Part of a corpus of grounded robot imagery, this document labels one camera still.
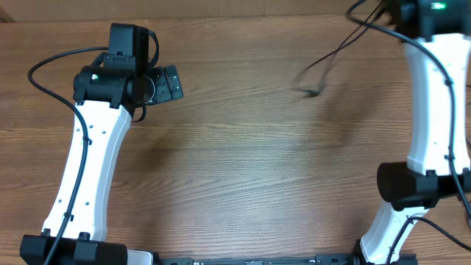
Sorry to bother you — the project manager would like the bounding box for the black cable bundle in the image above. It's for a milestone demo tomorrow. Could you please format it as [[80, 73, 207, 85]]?
[[292, 1, 389, 99]]

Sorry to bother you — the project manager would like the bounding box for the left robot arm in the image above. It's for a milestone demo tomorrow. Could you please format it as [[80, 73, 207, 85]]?
[[20, 23, 183, 264]]

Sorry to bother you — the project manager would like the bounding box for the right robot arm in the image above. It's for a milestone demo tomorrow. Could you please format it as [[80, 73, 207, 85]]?
[[357, 0, 470, 264]]

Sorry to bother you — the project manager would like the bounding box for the black right camera cable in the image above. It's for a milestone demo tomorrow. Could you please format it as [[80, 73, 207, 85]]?
[[345, 0, 471, 265]]

